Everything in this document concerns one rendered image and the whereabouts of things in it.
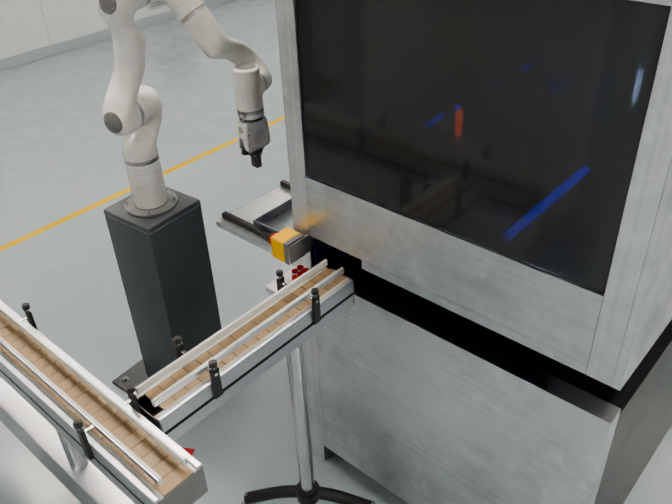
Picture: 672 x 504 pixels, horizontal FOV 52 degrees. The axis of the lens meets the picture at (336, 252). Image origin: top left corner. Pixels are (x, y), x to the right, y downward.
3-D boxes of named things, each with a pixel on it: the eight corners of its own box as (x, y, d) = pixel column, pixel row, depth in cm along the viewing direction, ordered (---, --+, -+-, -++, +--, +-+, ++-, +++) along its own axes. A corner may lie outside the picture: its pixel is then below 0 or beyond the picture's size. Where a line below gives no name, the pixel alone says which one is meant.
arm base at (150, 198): (114, 207, 251) (102, 162, 241) (154, 186, 264) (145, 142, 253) (148, 223, 242) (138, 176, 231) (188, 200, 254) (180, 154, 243)
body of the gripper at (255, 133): (247, 122, 210) (250, 155, 217) (271, 111, 216) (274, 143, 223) (230, 116, 214) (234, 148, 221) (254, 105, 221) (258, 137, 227)
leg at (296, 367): (327, 497, 238) (315, 328, 195) (309, 514, 233) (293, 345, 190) (308, 483, 243) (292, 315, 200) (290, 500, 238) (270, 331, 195)
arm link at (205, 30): (203, 11, 215) (262, 92, 223) (175, 25, 203) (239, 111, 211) (221, -6, 210) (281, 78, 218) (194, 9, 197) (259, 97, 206)
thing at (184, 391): (319, 286, 211) (316, 243, 202) (358, 306, 202) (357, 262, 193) (131, 419, 170) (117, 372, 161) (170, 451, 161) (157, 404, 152)
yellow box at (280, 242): (306, 254, 205) (304, 234, 201) (289, 265, 200) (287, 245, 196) (288, 245, 209) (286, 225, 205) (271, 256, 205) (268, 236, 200)
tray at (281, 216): (381, 228, 230) (381, 219, 228) (330, 264, 214) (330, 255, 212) (306, 197, 248) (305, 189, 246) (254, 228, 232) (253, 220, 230)
